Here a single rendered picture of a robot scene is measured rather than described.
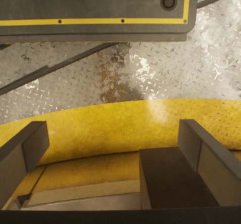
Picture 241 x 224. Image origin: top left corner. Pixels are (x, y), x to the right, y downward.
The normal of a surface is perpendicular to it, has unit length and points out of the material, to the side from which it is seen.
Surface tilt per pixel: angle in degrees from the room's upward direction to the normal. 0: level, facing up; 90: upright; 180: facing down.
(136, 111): 0
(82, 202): 0
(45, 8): 0
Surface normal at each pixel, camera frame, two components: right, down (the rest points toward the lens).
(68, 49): 0.02, 0.29
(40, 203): -0.22, -0.93
